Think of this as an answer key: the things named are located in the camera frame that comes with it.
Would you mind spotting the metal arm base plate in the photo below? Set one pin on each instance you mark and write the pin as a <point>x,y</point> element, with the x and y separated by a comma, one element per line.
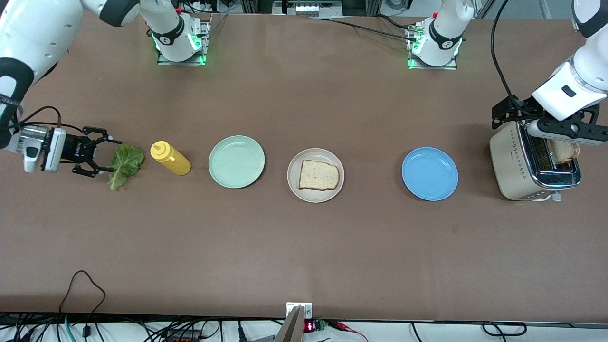
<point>180,63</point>
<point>430,68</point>

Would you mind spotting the red clip lead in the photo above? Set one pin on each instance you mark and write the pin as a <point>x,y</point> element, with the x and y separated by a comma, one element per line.
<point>342,325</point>

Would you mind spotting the beige plate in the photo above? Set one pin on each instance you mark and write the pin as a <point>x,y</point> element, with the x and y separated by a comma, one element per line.
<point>316,196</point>

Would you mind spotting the aluminium frame post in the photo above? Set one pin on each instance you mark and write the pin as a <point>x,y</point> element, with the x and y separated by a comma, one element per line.
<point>545,8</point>
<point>484,7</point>

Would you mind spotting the aluminium corner bracket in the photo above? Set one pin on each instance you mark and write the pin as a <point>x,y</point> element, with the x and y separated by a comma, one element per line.
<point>577,24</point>

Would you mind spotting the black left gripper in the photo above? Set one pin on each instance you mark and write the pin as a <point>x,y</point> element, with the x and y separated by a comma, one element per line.
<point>507,107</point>

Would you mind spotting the red digit display module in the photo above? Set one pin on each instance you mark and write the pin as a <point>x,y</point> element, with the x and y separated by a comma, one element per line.
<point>309,327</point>

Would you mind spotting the yellow squeeze bottle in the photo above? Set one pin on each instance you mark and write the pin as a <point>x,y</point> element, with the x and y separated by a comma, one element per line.
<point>173,162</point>

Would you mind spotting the green lettuce leaf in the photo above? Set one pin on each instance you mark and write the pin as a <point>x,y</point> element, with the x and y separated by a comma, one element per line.
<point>124,161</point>

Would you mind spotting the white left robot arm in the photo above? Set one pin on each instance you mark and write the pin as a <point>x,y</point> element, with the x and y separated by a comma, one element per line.
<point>444,28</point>

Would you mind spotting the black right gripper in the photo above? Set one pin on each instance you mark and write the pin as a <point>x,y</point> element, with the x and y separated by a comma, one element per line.
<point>74,147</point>

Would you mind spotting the lit control box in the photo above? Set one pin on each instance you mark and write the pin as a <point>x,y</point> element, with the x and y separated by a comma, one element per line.
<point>308,9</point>

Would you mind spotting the small white bracket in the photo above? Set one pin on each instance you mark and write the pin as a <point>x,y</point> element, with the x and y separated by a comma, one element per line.
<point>308,311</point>

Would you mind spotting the blue plate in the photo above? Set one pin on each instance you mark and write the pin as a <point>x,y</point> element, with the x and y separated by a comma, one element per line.
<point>430,173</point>

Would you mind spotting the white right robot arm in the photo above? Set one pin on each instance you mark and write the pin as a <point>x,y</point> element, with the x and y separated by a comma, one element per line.
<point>33,28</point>

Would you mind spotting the beige chrome toaster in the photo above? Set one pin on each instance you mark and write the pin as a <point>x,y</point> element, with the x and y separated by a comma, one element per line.
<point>508,166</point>

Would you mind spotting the aluminium profile bar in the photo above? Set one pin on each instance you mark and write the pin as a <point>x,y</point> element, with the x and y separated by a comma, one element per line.
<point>290,330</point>

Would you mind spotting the toasted bread slice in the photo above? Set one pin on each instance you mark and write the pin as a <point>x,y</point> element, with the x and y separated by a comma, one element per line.
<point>318,175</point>
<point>565,154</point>

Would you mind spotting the pale green plate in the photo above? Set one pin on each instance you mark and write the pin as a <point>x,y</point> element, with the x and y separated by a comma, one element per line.
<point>236,161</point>

